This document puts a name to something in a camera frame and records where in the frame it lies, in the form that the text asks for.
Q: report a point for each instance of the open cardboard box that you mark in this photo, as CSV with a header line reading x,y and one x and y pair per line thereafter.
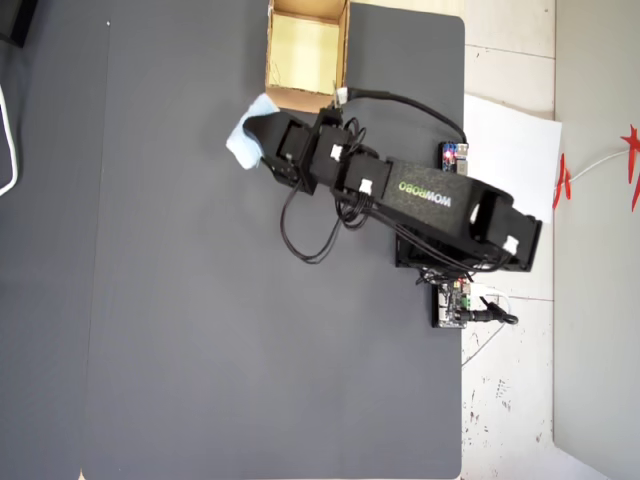
x,y
300,102

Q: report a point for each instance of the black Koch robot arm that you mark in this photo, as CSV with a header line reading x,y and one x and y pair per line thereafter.
x,y
425,200

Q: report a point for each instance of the light blue yarn block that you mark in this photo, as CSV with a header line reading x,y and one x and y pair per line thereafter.
x,y
240,145

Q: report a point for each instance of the white paper sheet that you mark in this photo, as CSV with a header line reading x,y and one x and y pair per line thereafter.
x,y
510,150

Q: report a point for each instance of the red LED driver board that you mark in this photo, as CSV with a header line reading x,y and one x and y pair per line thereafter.
x,y
450,305

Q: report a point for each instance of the black device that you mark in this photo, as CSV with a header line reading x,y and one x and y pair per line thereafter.
x,y
15,20

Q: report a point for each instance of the blue circuit board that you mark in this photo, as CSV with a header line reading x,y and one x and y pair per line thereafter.
x,y
452,159

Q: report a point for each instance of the white curved rim object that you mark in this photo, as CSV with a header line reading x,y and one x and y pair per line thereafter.
x,y
15,150

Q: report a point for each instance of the dark grey table mat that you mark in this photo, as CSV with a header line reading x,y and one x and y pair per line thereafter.
x,y
250,350

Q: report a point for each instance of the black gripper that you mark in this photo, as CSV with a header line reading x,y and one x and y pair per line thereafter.
x,y
295,155

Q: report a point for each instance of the red paper cutout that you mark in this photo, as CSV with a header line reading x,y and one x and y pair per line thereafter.
x,y
635,170
564,185

